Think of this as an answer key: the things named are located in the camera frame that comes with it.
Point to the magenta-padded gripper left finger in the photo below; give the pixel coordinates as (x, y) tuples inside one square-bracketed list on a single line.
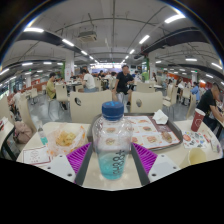
[(77, 158)]

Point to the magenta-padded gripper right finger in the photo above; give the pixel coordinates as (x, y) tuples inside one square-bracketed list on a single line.
[(146, 158)]

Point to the clear bottle with blue cap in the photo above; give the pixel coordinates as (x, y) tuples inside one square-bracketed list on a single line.
[(111, 146)]

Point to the clear plastic bag with food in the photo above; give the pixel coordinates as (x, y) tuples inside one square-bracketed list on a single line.
[(65, 138)]

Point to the brown food tray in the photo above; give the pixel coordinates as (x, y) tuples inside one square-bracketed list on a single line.
[(178, 136)]

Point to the small bottle with teal liquid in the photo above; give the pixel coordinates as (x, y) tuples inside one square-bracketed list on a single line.
[(42, 136)]

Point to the white printed card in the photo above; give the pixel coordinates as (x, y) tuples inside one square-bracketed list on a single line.
[(35, 155)]

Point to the crumpled white napkin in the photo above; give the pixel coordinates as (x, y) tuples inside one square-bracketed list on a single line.
[(160, 117)]

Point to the printed sticker sheet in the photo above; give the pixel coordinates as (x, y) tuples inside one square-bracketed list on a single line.
[(195, 138)]

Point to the beige chair with round hole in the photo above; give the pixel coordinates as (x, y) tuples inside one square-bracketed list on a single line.
[(90, 105), (148, 101)]

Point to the pink bag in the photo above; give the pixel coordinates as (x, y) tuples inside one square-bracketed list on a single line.
[(22, 131)]

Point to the red paper cup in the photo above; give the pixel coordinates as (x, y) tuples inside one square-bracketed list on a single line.
[(197, 121)]

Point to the beige chairs group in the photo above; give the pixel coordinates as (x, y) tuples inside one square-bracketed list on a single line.
[(61, 93)]

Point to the person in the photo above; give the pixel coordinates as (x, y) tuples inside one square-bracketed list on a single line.
[(50, 88), (123, 81), (89, 81), (205, 103)]

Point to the beige neighbouring table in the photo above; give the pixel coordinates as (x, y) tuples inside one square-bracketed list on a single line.
[(5, 130)]

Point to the ceiling air conditioner unit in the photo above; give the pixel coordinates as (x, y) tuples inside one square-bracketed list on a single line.
[(87, 36)]

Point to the ceiling lights group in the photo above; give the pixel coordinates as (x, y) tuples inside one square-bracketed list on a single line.
[(174, 18)]

